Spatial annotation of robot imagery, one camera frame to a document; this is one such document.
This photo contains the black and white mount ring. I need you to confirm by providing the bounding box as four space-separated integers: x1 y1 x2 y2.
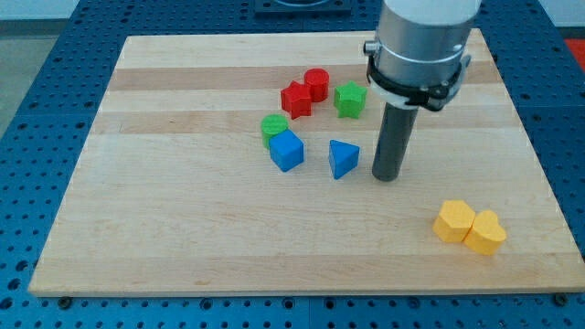
367 55 472 111

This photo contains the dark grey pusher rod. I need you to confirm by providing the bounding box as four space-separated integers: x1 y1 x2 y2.
372 103 418 182

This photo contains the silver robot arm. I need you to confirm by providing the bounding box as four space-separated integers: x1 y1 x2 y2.
363 0 482 182

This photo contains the green star block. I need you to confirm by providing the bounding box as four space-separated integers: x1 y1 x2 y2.
334 80 367 119

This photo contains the red star block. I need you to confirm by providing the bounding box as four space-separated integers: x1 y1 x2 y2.
281 81 312 120

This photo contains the blue triangle block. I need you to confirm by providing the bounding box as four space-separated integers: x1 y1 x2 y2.
328 140 360 179

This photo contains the red cylinder block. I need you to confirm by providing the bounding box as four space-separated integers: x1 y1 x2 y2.
303 68 330 102

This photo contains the yellow hexagon block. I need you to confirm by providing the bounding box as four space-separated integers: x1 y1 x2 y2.
432 200 476 243

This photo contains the blue cube block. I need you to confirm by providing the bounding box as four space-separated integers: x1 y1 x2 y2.
269 130 304 172

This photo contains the green cylinder block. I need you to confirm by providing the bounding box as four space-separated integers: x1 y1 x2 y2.
261 114 289 149

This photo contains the yellow heart block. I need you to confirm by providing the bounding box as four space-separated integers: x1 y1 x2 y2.
463 210 507 256

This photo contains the wooden board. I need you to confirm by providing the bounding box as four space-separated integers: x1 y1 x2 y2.
29 30 584 297

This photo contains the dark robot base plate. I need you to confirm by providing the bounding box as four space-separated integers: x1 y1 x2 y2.
253 0 353 15

